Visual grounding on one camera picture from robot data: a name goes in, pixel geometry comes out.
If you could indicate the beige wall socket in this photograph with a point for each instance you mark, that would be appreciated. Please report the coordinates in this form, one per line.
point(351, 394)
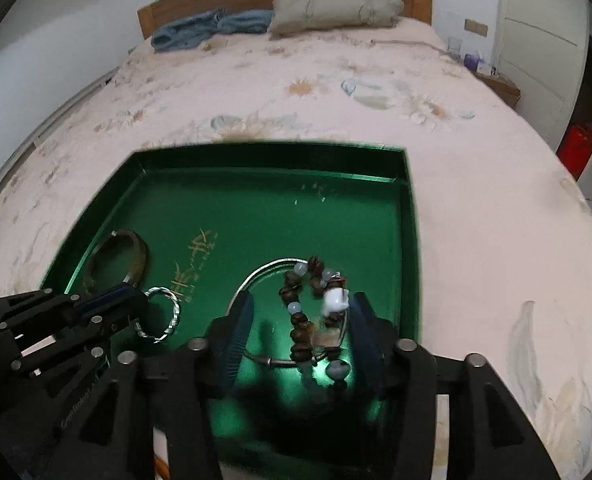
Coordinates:
point(476, 27)

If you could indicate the blue crumpled cloth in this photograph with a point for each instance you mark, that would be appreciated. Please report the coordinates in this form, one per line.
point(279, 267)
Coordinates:
point(186, 32)

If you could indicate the clear glass cup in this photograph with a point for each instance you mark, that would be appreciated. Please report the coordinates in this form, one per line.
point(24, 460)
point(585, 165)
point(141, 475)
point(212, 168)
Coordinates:
point(455, 46)

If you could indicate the grey fur-trimmed cushion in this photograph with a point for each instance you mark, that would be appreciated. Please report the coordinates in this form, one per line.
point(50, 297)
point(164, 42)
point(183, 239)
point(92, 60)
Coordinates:
point(326, 12)

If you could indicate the white wardrobe door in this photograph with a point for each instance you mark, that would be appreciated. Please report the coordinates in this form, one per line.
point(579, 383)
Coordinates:
point(536, 45)

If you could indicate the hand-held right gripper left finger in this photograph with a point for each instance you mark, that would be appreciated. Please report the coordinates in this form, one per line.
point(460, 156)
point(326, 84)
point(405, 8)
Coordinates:
point(237, 345)

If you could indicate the dark brown bangle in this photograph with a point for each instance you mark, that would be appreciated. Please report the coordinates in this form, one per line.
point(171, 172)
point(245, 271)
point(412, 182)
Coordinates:
point(139, 255)

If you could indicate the green tray box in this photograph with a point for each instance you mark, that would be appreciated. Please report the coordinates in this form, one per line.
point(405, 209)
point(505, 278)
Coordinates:
point(276, 220)

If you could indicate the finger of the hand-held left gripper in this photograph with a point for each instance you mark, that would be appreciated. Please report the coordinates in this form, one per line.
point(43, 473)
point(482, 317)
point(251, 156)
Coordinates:
point(96, 345)
point(108, 297)

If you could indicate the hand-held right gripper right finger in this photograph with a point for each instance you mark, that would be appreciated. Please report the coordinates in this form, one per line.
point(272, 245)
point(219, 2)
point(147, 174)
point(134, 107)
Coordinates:
point(368, 342)

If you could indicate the floral pink bedsheet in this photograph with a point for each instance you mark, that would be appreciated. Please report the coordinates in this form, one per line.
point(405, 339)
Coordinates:
point(326, 90)

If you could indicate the purple tissue pack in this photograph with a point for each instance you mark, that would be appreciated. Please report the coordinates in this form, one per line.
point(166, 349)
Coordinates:
point(474, 62)

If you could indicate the wooden headboard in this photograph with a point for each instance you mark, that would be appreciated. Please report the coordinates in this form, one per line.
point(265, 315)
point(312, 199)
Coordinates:
point(186, 5)

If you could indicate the red box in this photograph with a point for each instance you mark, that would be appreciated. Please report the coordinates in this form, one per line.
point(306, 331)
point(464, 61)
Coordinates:
point(578, 147)

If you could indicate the wooden bedside table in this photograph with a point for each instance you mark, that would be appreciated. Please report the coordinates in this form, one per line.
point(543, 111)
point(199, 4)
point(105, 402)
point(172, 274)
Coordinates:
point(501, 87)

